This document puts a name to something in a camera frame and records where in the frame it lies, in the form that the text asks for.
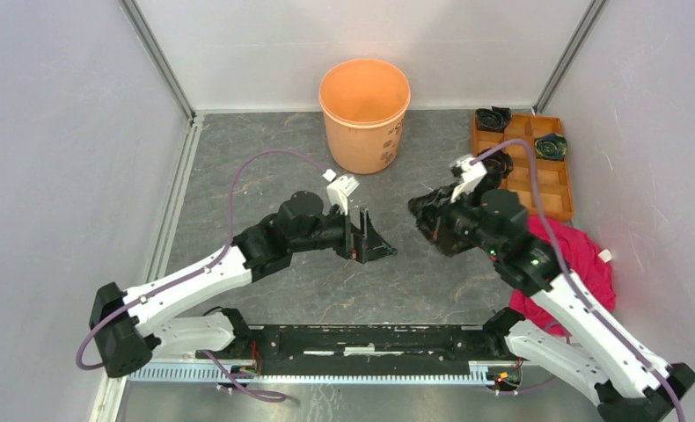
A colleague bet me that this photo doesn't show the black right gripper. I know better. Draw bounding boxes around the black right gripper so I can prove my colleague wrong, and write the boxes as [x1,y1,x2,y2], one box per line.
[411,181,502,257]

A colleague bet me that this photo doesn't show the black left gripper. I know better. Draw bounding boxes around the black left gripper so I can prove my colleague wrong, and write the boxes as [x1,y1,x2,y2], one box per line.
[290,203,397,265]

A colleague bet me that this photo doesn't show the black plastic trash bag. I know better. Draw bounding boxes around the black plastic trash bag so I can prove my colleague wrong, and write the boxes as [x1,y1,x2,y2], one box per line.
[407,185,473,257]

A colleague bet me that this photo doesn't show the orange plastic trash bin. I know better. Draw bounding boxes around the orange plastic trash bin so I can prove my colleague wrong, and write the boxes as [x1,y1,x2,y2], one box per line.
[318,58,411,174]

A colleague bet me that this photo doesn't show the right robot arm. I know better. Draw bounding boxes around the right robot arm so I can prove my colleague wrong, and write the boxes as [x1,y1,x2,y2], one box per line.
[407,186,695,421]

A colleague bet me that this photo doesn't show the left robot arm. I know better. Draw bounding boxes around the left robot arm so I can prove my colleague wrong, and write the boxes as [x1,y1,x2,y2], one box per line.
[89,191,396,378]

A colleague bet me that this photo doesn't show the rolled trash bag middle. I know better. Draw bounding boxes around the rolled trash bag middle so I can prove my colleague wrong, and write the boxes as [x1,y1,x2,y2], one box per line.
[482,149,514,182]

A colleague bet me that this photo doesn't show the rolled trash bag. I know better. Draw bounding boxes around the rolled trash bag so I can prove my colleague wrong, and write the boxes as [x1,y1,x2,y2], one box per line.
[474,106,512,133]
[482,149,514,182]
[534,133,567,162]

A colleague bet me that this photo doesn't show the rolled trash bag top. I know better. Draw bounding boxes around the rolled trash bag top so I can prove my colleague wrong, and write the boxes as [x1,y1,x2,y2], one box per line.
[474,106,512,133]

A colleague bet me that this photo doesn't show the rolled trash bag right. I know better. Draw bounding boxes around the rolled trash bag right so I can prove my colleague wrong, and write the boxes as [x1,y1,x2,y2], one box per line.
[534,133,567,162]

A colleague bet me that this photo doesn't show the orange compartment tray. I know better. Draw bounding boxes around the orange compartment tray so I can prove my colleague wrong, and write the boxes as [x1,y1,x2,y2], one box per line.
[471,113,575,222]

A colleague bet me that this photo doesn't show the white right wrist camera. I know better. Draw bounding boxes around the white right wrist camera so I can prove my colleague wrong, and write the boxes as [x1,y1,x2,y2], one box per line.
[450,154,487,203]

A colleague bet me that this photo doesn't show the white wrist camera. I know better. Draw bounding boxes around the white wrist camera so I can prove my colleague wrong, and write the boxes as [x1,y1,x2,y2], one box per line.
[450,154,487,203]
[322,169,360,215]

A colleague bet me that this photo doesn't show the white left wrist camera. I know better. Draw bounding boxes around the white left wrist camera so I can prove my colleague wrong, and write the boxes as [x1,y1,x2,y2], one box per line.
[322,169,360,215]

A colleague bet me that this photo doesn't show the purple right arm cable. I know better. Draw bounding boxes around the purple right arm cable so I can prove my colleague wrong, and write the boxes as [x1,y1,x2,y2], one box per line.
[472,138,687,422]

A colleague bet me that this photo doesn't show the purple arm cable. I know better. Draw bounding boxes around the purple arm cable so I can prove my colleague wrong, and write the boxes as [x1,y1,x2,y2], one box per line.
[76,148,329,404]
[472,138,687,422]

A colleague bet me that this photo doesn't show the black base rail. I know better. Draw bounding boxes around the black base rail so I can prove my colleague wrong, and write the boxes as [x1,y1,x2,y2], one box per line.
[214,324,519,376]

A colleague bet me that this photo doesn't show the white comb cable strip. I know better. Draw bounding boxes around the white comb cable strip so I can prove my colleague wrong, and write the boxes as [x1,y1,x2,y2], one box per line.
[128,363,494,387]

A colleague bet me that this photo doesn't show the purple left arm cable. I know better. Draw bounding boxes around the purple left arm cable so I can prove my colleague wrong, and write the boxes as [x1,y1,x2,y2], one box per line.
[76,148,329,404]

